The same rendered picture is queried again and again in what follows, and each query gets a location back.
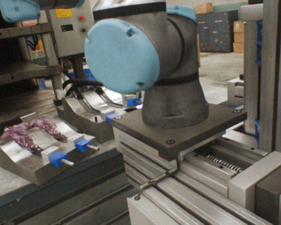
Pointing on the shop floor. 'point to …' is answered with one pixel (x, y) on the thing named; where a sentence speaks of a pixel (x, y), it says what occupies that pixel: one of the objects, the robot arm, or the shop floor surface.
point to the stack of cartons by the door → (238, 37)
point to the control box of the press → (71, 36)
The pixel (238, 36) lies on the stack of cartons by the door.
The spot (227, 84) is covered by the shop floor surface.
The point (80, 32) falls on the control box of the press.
